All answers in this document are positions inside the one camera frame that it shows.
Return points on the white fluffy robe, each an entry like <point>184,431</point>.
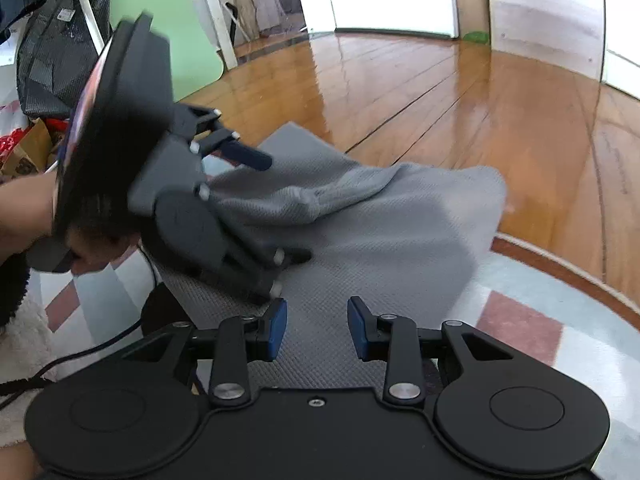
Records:
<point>25,360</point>

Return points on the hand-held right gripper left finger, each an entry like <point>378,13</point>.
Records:
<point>277,327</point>

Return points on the white post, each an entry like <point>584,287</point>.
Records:
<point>220,35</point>

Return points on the brown paper bag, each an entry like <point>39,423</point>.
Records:
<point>30,150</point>

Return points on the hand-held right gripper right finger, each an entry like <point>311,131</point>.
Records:
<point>357,327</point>

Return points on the green panel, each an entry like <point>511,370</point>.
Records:
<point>170,35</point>

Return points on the white metal tube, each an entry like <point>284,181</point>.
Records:
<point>87,0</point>

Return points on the white drawer unit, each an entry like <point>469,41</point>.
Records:
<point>622,60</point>

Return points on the grey t-shirt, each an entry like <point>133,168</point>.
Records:
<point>400,240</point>

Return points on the person's left hand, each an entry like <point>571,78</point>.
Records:
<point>95,255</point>

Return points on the person's leg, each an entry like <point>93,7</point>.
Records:
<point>17,465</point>

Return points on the cardboard box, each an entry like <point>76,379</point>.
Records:
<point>470,10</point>

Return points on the small green item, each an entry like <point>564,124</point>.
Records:
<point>476,37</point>

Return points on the black woven bag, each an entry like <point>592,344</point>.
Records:
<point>50,70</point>

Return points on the person's left forearm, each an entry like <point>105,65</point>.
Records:
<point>25,215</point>

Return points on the checkered rug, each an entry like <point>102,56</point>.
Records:
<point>525,330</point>

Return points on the red and white plastic bag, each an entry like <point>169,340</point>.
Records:
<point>10,125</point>

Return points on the white wardrobe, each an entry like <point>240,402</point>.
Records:
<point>545,15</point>

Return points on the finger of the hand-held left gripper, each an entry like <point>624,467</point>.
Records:
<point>250,157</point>
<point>260,270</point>

